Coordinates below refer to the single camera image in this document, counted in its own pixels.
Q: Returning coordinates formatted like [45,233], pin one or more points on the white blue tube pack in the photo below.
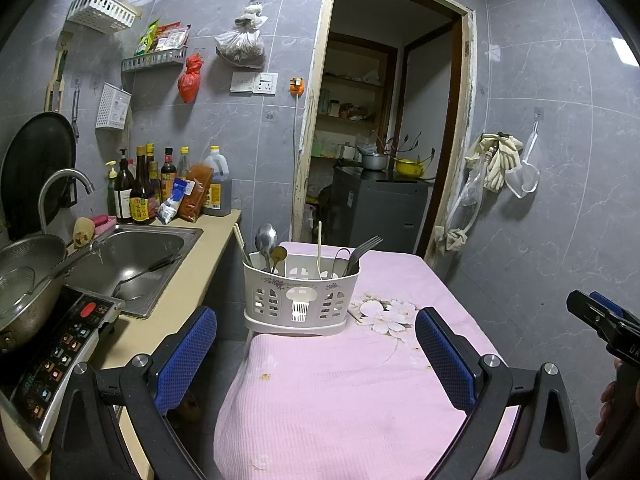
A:
[169,208]

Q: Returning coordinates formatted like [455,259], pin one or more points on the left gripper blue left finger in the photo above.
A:
[179,356]

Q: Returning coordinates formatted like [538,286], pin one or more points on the white plastic utensil caddy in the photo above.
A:
[292,301]

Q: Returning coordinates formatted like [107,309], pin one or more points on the person's right hand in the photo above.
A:
[606,400]

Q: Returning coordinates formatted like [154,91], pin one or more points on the stainless steel sink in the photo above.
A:
[131,263]

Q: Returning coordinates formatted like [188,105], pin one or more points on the stainless steel fork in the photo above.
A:
[360,251]

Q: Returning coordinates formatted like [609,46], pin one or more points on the yellow pot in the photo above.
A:
[409,168]

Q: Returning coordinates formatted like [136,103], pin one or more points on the pink dish sponge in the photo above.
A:
[103,223]

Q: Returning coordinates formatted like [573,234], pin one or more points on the bamboo chopstick crossing diagonal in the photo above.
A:
[242,244]

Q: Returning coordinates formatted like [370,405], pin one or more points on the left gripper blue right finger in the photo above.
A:
[452,357]

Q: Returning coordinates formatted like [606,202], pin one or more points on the grey metal pot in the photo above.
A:
[372,161]

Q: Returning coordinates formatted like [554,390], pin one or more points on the black wok pan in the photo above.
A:
[43,145]

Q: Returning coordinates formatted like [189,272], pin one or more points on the pink towel cloth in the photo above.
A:
[362,404]

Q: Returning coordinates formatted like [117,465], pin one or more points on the orange wall plug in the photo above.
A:
[297,86]

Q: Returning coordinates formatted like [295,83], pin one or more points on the induction cooker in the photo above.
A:
[34,375]

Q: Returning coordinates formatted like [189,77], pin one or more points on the stainless steel spoon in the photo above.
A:
[265,240]

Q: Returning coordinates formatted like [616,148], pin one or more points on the small brass spoon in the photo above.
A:
[277,255]

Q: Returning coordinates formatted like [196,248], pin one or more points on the hanging metal tongs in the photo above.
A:
[75,108]

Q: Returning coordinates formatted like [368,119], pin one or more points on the red cap sauce bottle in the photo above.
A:
[168,173]

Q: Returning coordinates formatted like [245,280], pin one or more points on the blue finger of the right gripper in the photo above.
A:
[611,305]
[589,311]

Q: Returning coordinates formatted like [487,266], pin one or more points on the chrome sink faucet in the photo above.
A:
[61,179]

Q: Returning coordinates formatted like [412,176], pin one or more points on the red plastic bag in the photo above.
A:
[189,82]

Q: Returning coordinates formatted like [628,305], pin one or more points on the door frame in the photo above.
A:
[459,121]

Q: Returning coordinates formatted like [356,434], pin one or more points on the white wall socket switch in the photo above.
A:
[263,84]

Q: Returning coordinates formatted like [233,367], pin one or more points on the white hanging box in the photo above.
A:
[113,108]

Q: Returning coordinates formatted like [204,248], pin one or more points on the yellow cap bottle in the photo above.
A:
[183,163]

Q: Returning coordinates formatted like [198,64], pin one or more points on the clear hanging plastic bag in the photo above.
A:
[524,178]

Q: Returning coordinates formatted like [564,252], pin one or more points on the dark grey cabinet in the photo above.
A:
[365,203]

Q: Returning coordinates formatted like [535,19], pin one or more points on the dark soy sauce bottle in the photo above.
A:
[142,197]

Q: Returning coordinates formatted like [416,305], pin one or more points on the steel pot with lid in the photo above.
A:
[33,275]

